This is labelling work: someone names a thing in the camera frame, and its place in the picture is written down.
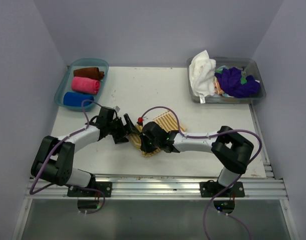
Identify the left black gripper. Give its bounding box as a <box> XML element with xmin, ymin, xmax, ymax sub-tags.
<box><xmin>107</xmin><ymin>113</ymin><xmax>139</xmax><ymax>144</ymax></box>

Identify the yellow white striped towel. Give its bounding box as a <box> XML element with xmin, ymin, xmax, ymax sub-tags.
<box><xmin>128</xmin><ymin>110</ymin><xmax>178</xmax><ymax>158</ymax></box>

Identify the blue towel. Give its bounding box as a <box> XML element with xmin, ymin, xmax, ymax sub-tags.
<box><xmin>63</xmin><ymin>92</ymin><xmax>94</xmax><ymax>107</ymax></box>

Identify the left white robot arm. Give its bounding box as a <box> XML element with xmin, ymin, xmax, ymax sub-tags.
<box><xmin>31</xmin><ymin>107</ymin><xmax>138</xmax><ymax>197</ymax></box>

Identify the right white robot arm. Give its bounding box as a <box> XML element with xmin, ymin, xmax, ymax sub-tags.
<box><xmin>142</xmin><ymin>122</ymin><xmax>254</xmax><ymax>196</ymax></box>

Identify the pink rolled towel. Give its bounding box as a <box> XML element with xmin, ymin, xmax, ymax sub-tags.
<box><xmin>71</xmin><ymin>76</ymin><xmax>101</xmax><ymax>95</ymax></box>

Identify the brown rolled towel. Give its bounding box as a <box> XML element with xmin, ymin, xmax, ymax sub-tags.
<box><xmin>73</xmin><ymin>67</ymin><xmax>105</xmax><ymax>81</ymax></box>

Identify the teal plastic tray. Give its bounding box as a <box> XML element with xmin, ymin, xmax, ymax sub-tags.
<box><xmin>54</xmin><ymin>58</ymin><xmax>109</xmax><ymax>112</ymax></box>

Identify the peach patterned cloth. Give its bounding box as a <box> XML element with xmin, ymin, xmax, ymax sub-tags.
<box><xmin>213</xmin><ymin>77</ymin><xmax>229</xmax><ymax>98</ymax></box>

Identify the purple towel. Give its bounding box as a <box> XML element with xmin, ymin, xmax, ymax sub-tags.
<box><xmin>214</xmin><ymin>67</ymin><xmax>260</xmax><ymax>98</ymax></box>

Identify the grey plastic bin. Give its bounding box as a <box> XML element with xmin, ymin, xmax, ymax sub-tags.
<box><xmin>186</xmin><ymin>57</ymin><xmax>267</xmax><ymax>105</ymax></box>

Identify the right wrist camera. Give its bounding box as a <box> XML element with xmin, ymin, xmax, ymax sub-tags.
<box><xmin>137</xmin><ymin>117</ymin><xmax>144</xmax><ymax>127</ymax></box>

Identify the aluminium mounting rail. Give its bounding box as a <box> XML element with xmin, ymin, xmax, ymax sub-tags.
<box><xmin>25</xmin><ymin>163</ymin><xmax>286</xmax><ymax>201</ymax></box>

